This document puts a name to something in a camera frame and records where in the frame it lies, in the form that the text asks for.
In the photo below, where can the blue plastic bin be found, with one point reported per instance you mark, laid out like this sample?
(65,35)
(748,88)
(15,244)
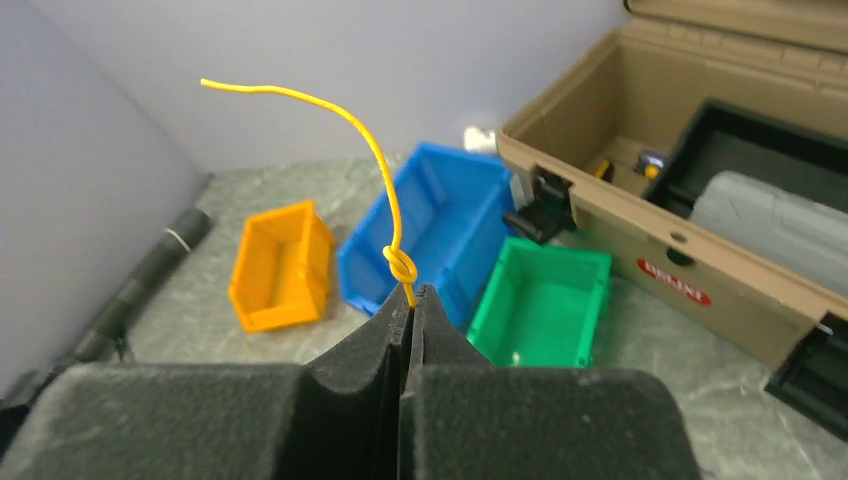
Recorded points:
(452,203)

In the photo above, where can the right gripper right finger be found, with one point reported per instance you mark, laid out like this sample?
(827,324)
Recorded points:
(463,418)

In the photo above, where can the black toolbox tray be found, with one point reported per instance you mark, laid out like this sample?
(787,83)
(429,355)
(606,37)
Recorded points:
(721,137)

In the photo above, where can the green plastic bin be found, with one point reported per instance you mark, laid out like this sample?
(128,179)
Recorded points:
(541,305)

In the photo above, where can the white plastic fitting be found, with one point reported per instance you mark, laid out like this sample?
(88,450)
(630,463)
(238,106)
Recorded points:
(480,141)

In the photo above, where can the yellow blue battery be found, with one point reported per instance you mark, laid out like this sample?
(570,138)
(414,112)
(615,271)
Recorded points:
(650,164)

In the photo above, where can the grey plastic case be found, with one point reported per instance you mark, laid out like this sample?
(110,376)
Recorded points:
(801,235)

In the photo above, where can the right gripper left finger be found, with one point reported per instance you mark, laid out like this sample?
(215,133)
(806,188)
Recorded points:
(333,418)

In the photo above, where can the orange plastic bin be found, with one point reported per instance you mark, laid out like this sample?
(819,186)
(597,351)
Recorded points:
(281,275)

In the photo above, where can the tan plastic toolbox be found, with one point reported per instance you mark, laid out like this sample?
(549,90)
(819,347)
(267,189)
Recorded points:
(575,145)

